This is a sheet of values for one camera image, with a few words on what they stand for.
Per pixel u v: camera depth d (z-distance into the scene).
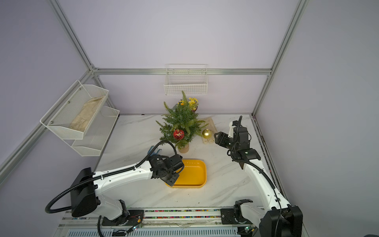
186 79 0.95
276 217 0.39
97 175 0.44
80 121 0.75
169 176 0.68
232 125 0.72
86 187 0.41
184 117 0.74
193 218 0.75
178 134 0.69
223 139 0.70
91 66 0.90
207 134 0.84
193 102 0.93
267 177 0.46
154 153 0.96
